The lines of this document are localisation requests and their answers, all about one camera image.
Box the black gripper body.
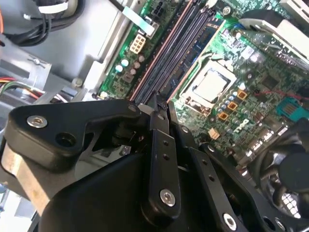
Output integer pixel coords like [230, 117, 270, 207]
[40, 152, 219, 232]

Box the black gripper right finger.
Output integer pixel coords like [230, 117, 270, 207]
[168, 101, 288, 232]

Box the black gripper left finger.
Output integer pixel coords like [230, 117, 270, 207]
[0, 91, 182, 223]

